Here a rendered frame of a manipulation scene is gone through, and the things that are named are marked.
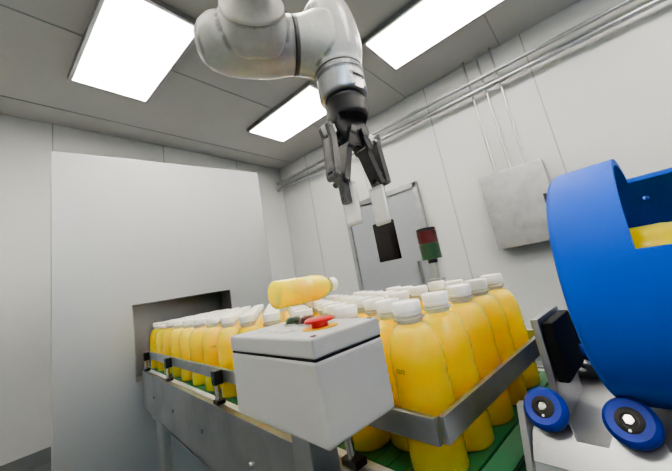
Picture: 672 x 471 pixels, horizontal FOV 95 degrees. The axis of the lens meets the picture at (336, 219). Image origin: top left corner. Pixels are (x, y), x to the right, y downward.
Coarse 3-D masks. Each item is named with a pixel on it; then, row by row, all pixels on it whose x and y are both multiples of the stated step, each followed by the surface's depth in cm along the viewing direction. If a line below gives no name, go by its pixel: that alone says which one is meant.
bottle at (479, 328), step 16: (464, 304) 50; (464, 320) 49; (480, 320) 48; (480, 336) 48; (480, 352) 47; (496, 352) 48; (480, 368) 47; (496, 400) 46; (496, 416) 45; (512, 416) 46
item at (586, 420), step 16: (592, 384) 47; (592, 400) 42; (576, 416) 39; (592, 416) 39; (528, 432) 36; (576, 432) 36; (592, 432) 36; (608, 432) 35; (528, 448) 36; (528, 464) 35; (544, 464) 35
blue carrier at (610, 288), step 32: (608, 160) 37; (576, 192) 34; (608, 192) 31; (640, 192) 43; (576, 224) 32; (608, 224) 30; (640, 224) 46; (576, 256) 31; (608, 256) 29; (640, 256) 27; (576, 288) 30; (608, 288) 29; (640, 288) 27; (576, 320) 31; (608, 320) 29; (640, 320) 27; (608, 352) 29; (640, 352) 28; (608, 384) 31; (640, 384) 29
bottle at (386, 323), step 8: (392, 312) 48; (384, 320) 48; (392, 320) 47; (384, 328) 47; (392, 328) 46; (384, 336) 46; (384, 344) 46; (384, 352) 46; (392, 376) 45; (392, 384) 45; (392, 392) 45; (392, 440) 45; (400, 440) 44; (400, 448) 44; (408, 448) 43
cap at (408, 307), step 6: (402, 300) 44; (408, 300) 43; (414, 300) 41; (396, 306) 42; (402, 306) 41; (408, 306) 41; (414, 306) 41; (420, 306) 42; (396, 312) 42; (402, 312) 41; (408, 312) 41; (414, 312) 41; (420, 312) 41
